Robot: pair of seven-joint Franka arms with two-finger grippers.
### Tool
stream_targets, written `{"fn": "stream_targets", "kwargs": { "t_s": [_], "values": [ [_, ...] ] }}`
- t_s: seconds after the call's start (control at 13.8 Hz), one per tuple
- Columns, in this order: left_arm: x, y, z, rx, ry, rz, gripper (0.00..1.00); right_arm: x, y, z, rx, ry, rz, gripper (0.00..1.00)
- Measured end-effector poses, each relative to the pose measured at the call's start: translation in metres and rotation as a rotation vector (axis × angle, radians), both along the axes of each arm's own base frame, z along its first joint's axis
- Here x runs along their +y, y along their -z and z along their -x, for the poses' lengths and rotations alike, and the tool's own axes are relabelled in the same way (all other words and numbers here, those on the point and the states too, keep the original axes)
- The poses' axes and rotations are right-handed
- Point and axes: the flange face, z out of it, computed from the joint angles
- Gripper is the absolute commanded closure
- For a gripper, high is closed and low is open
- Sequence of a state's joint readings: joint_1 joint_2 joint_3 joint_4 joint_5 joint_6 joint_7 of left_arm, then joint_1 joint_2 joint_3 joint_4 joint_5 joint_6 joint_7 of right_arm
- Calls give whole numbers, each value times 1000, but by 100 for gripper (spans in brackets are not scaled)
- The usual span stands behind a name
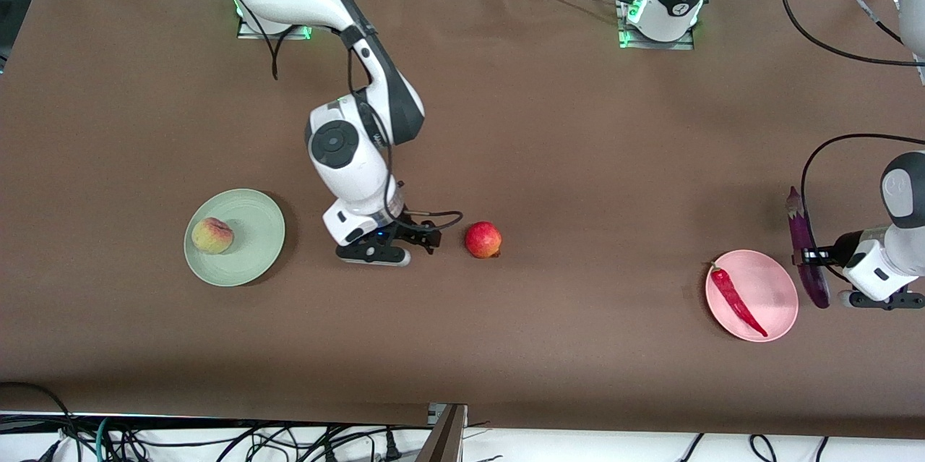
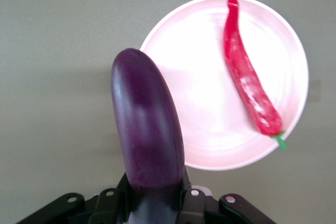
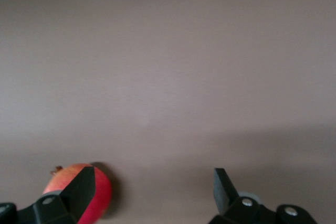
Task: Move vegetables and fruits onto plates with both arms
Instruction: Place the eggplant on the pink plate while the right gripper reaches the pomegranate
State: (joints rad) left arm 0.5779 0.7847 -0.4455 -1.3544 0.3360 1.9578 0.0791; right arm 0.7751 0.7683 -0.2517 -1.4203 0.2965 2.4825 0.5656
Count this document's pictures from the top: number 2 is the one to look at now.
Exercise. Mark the red chili pepper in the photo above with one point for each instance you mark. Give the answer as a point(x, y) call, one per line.
point(244, 77)

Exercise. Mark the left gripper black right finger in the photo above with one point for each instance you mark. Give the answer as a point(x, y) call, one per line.
point(199, 205)

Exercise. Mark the purple eggplant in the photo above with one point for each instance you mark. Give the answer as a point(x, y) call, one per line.
point(147, 119)

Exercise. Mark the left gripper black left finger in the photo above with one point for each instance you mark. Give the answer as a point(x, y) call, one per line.
point(105, 205)

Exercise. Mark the pink round plate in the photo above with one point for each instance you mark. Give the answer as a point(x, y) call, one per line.
point(210, 119)

